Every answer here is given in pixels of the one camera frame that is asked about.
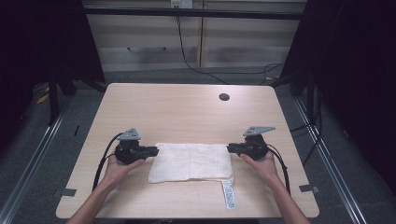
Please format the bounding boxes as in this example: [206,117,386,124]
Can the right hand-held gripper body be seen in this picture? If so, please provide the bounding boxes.
[235,125,276,162]

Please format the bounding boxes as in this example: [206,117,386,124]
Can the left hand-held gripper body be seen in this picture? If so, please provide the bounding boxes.
[113,127,151,166]

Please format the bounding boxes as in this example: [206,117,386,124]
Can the white towel with label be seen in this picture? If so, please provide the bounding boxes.
[147,142,238,211]

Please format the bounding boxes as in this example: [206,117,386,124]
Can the person's right hand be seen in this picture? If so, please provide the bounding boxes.
[239,151,280,189]

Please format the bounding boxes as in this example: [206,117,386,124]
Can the person's left hand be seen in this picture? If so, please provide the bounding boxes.
[102,153,147,191]

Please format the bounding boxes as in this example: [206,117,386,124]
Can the grey tape strip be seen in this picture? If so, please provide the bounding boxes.
[298,184,320,194]
[60,188,78,198]

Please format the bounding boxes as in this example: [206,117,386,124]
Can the black metal stand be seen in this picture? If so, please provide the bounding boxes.
[47,73,61,127]

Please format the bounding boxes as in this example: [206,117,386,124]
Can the light wooden cabinet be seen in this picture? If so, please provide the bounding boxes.
[81,0,308,73]

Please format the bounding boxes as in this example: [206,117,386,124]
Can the dark curtain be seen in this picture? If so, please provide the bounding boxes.
[0,0,106,153]
[270,0,396,195]

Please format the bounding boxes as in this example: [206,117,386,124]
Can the black horizontal bar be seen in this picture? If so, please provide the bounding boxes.
[83,7,305,21]

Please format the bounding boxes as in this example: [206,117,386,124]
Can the white power outlet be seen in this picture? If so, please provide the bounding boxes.
[169,0,194,9]

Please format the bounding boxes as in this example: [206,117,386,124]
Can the right hand-held gripper black cable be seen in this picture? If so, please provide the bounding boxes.
[265,144,292,196]

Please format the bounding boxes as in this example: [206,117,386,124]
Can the hand-held gripper black cable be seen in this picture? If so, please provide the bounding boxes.
[265,144,292,196]
[92,132,126,192]

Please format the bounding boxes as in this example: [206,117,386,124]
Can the left hand-held gripper black cable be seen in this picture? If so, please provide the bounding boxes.
[92,132,126,192]

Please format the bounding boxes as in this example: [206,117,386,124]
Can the black floor cables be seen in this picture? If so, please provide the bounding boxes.
[290,90,324,166]

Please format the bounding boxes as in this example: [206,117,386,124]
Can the metal floor rail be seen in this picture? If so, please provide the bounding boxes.
[0,101,72,224]
[293,98,369,224]

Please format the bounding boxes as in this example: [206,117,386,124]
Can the black wall cable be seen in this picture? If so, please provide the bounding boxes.
[176,14,285,86]

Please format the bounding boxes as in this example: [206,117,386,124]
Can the dark cabinet handle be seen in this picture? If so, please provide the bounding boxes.
[126,46,168,53]

